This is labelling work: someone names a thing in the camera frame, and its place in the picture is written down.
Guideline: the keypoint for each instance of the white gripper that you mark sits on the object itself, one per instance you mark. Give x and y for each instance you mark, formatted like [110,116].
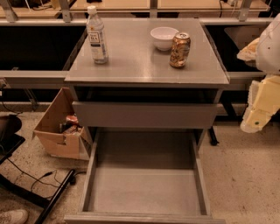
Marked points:
[269,51]

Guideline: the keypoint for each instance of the clear plastic water bottle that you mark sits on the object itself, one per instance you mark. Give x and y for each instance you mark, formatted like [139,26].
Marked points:
[96,36]

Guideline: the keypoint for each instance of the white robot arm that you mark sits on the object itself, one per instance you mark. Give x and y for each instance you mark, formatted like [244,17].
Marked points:
[268,49]

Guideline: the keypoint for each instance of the grey drawer cabinet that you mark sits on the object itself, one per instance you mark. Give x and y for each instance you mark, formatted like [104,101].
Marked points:
[137,87]

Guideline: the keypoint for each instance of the open grey bottom drawer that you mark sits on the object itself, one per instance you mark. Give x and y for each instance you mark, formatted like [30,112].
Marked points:
[144,177]

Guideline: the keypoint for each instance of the closed grey upper drawer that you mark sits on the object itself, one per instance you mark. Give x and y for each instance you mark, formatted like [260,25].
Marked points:
[145,115]

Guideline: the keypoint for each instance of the black table foot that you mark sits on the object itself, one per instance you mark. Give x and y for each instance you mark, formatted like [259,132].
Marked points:
[213,138]

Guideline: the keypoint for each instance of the gold patterned drink can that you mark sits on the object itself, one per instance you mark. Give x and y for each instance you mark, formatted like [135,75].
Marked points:
[180,49]

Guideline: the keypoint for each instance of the white ceramic bowl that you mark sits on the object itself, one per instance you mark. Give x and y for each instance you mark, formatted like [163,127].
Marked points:
[162,37]

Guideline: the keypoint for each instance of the red snack packet in box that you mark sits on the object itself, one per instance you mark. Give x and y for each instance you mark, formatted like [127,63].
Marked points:
[72,119]

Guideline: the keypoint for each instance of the open cardboard box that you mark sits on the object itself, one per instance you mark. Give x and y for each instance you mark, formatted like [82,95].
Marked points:
[58,142]

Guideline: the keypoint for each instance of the black office chair seat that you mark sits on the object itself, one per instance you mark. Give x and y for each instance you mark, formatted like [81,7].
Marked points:
[9,139]

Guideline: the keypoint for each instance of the black chair base leg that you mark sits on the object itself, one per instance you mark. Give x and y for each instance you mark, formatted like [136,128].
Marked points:
[46,204]

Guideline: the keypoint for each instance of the white sneaker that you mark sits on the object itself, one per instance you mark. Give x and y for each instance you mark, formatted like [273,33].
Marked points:
[19,216]

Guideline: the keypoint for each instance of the grey metal bench frame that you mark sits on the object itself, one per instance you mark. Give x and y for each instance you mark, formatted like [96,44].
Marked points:
[32,78]

